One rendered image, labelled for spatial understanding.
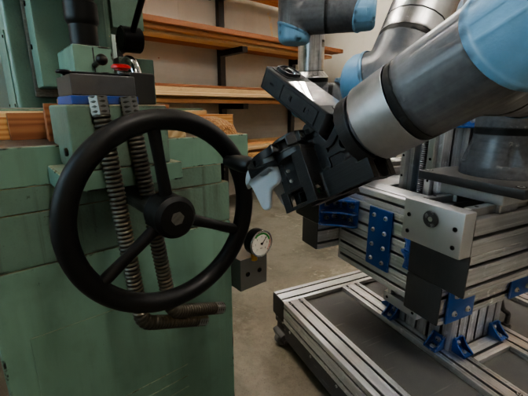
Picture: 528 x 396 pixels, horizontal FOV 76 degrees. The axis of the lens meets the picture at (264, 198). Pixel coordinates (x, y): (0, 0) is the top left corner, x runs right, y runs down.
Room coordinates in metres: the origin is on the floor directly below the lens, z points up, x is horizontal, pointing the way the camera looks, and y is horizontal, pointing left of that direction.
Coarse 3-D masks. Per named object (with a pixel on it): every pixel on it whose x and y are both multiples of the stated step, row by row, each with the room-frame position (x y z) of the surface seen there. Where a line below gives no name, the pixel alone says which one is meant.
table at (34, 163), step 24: (0, 144) 0.53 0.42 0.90; (24, 144) 0.53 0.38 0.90; (48, 144) 0.53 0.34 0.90; (192, 144) 0.67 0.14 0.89; (240, 144) 0.75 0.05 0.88; (0, 168) 0.48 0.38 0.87; (24, 168) 0.49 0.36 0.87; (48, 168) 0.51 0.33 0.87; (120, 168) 0.49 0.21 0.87; (168, 168) 0.54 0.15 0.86
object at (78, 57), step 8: (72, 48) 0.66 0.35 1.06; (80, 48) 0.66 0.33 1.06; (88, 48) 0.67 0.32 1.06; (96, 48) 0.68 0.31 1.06; (104, 48) 0.69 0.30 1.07; (64, 56) 0.70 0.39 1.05; (72, 56) 0.66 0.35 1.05; (80, 56) 0.66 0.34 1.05; (88, 56) 0.67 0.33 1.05; (64, 64) 0.71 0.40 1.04; (72, 64) 0.66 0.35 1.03; (80, 64) 0.66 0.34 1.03; (88, 64) 0.67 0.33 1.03; (112, 72) 0.70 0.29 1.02
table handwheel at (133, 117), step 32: (128, 128) 0.41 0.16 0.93; (160, 128) 0.44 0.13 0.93; (192, 128) 0.47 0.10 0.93; (96, 160) 0.39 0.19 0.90; (160, 160) 0.44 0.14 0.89; (64, 192) 0.36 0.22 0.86; (128, 192) 0.54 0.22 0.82; (160, 192) 0.44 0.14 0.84; (64, 224) 0.36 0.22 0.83; (160, 224) 0.42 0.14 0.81; (192, 224) 0.45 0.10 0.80; (224, 224) 0.50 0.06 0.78; (64, 256) 0.36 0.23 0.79; (128, 256) 0.41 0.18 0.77; (224, 256) 0.50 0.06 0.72; (96, 288) 0.37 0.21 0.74; (192, 288) 0.46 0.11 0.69
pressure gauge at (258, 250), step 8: (248, 232) 0.71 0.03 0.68; (256, 232) 0.70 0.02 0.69; (264, 232) 0.71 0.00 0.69; (248, 240) 0.70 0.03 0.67; (256, 240) 0.70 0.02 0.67; (272, 240) 0.72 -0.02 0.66; (248, 248) 0.69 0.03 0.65; (256, 248) 0.70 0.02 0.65; (264, 248) 0.71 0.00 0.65; (256, 256) 0.69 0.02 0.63
